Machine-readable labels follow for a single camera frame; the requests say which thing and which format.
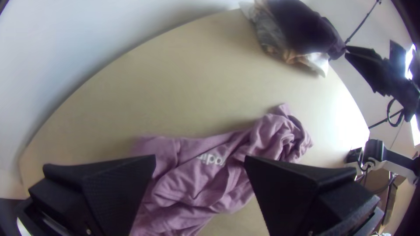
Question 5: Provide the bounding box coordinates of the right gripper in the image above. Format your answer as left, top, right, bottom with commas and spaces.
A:
344, 45, 420, 122

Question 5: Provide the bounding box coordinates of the black cable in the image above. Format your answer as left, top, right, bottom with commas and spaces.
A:
368, 98, 406, 129
344, 0, 383, 45

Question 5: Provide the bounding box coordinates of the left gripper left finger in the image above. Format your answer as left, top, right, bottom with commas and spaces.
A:
28, 154, 157, 236

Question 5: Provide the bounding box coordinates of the heap of clothes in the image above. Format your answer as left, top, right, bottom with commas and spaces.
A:
239, 0, 347, 78

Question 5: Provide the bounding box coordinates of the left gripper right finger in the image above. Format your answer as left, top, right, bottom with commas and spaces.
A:
244, 155, 381, 236

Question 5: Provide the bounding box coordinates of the pink t-shirt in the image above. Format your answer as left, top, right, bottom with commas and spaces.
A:
129, 103, 314, 236

